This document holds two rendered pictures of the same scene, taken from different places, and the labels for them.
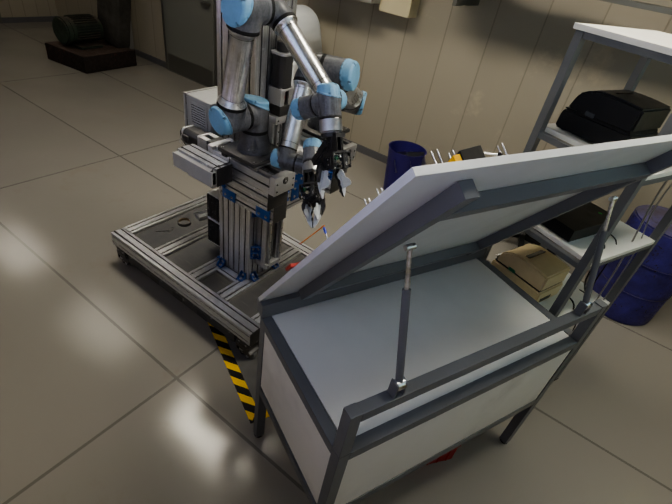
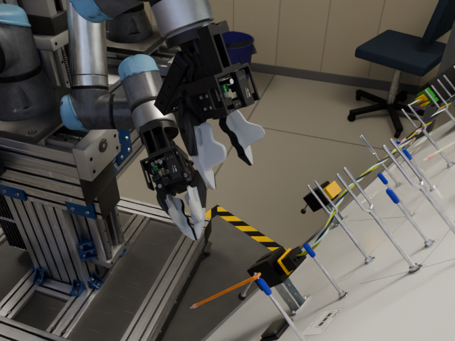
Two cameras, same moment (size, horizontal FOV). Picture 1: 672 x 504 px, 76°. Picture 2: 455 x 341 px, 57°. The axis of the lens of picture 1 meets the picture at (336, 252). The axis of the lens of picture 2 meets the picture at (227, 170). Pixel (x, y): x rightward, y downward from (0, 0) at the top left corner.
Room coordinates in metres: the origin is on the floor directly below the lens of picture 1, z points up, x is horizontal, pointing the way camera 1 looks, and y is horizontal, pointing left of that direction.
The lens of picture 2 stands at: (0.80, 0.14, 1.66)
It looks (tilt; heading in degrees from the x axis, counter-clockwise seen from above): 38 degrees down; 349
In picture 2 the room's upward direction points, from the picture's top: straight up
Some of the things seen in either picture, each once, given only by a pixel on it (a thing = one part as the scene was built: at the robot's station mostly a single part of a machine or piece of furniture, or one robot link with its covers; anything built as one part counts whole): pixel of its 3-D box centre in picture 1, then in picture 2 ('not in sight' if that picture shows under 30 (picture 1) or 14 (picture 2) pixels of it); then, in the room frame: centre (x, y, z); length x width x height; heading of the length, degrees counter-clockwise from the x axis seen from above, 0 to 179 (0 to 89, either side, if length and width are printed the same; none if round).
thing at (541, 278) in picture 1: (528, 268); not in sight; (1.84, -0.99, 0.76); 0.30 x 0.21 x 0.20; 39
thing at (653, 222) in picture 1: (643, 265); not in sight; (2.73, -2.24, 0.38); 0.53 x 0.51 x 0.76; 148
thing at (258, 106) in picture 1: (254, 112); (1, 37); (1.77, 0.45, 1.33); 0.13 x 0.12 x 0.14; 147
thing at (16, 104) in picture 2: (254, 138); (19, 85); (1.77, 0.45, 1.21); 0.15 x 0.15 x 0.10
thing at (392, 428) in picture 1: (405, 389); not in sight; (1.23, -0.42, 0.40); 1.18 x 0.60 x 0.80; 126
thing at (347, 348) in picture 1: (417, 362); not in sight; (1.22, -0.42, 0.60); 1.17 x 0.58 x 0.40; 126
